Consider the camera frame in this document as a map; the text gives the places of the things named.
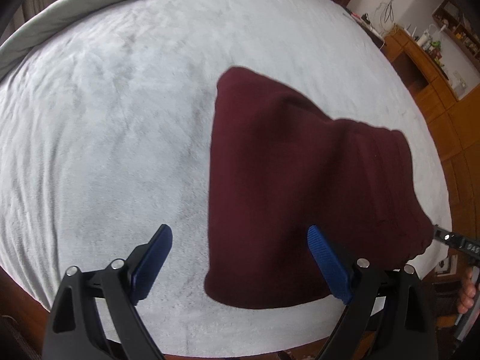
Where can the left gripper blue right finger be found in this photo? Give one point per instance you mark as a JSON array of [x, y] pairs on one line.
[[331, 267]]

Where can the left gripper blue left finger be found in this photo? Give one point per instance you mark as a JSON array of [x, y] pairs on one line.
[[146, 261]]

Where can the maroon pants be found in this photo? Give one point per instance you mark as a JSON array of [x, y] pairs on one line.
[[279, 167]]

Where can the person's right hand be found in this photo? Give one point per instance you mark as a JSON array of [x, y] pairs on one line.
[[467, 292]]

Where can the wooden desk cabinet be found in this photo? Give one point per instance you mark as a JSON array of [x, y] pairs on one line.
[[453, 124]]

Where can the light blue bed sheet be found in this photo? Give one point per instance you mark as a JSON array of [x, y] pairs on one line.
[[105, 135]]

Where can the cluttered nightstand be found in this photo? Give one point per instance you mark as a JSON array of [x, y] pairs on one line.
[[374, 35]]

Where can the wooden wall shelf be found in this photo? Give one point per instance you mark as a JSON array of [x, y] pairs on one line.
[[457, 27]]

